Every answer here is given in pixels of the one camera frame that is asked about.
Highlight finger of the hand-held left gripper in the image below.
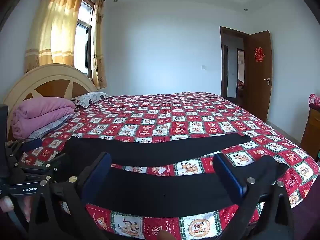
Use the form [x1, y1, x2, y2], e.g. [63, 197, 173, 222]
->
[5, 139, 43, 164]
[17, 153, 70, 183]

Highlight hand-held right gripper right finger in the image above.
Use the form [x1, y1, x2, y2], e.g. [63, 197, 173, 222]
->
[214, 152, 295, 240]

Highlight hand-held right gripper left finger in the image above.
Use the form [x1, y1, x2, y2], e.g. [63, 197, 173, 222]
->
[27, 152, 112, 240]

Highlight black pants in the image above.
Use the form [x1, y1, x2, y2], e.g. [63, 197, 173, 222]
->
[54, 131, 289, 212]

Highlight person's left hand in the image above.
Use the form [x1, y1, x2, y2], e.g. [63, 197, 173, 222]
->
[0, 195, 34, 224]

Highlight grey folded blanket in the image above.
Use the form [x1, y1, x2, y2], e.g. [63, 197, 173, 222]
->
[26, 114, 74, 142]

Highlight pink folded quilt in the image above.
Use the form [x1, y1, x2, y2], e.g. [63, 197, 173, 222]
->
[11, 97, 77, 140]

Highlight patterned white pillow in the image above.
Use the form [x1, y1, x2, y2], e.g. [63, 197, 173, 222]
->
[71, 92, 110, 109]

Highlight red printed checkered blanket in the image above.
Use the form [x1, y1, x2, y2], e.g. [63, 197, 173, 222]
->
[19, 92, 320, 240]

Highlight cream wooden headboard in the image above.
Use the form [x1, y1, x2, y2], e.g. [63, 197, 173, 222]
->
[2, 63, 99, 140]

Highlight wooden cabinet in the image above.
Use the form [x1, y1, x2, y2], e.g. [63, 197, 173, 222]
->
[300, 102, 320, 155]

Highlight brown wooden door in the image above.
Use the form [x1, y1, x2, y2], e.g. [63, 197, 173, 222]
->
[246, 30, 273, 123]

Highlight window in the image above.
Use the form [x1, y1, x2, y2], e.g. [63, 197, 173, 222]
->
[74, 0, 95, 77]

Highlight red plaid cloth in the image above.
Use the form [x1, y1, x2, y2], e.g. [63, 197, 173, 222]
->
[309, 93, 320, 110]

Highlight wide yellow curtain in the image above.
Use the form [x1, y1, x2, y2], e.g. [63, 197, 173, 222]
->
[24, 0, 87, 74]

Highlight red paper door decoration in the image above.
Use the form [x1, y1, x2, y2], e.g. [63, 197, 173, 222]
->
[254, 46, 266, 63]

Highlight brown door frame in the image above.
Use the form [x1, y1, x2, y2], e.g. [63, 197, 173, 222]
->
[219, 26, 250, 105]

